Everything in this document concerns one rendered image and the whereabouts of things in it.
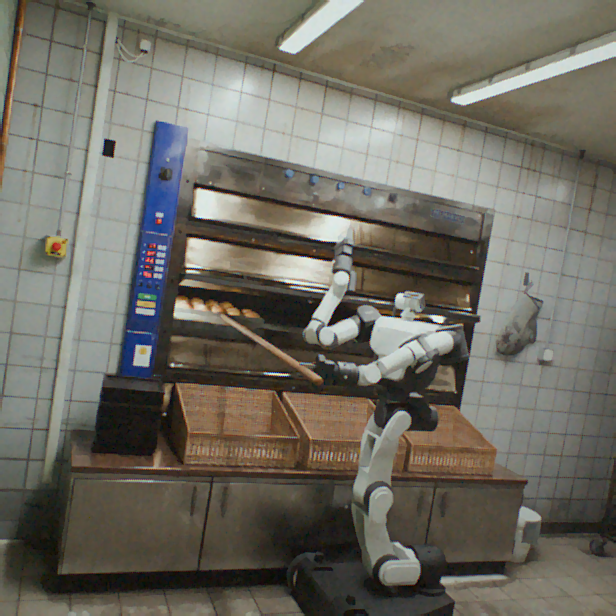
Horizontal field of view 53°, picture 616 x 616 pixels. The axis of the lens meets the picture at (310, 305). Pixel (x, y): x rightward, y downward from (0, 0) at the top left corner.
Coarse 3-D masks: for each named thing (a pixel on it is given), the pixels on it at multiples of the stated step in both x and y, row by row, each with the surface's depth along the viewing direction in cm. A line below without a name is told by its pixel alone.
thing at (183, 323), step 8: (176, 320) 323; (184, 320) 324; (192, 320) 329; (192, 328) 326; (200, 328) 328; (208, 328) 329; (216, 328) 331; (224, 328) 332; (232, 328) 334; (248, 328) 337; (256, 328) 342; (264, 336) 341; (272, 336) 343; (280, 336) 344; (288, 336) 346; (296, 336) 348; (344, 344) 359; (352, 344) 361; (360, 344) 363; (368, 344) 365
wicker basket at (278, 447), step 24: (192, 384) 326; (192, 408) 325; (216, 408) 329; (240, 408) 334; (264, 408) 339; (192, 432) 281; (216, 432) 327; (240, 432) 333; (264, 432) 338; (288, 432) 315; (192, 456) 283; (216, 456) 287; (240, 456) 292; (264, 456) 296; (288, 456) 300
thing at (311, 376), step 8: (224, 320) 352; (232, 320) 334; (240, 328) 310; (248, 336) 293; (256, 336) 282; (264, 344) 265; (272, 352) 251; (280, 352) 244; (288, 360) 231; (296, 368) 220; (304, 368) 215; (304, 376) 212; (312, 376) 205; (320, 384) 202
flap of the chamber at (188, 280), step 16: (208, 288) 330; (224, 288) 326; (240, 288) 322; (256, 288) 321; (272, 288) 325; (352, 304) 345; (368, 304) 346; (384, 304) 350; (432, 320) 383; (448, 320) 377; (464, 320) 371; (480, 320) 375
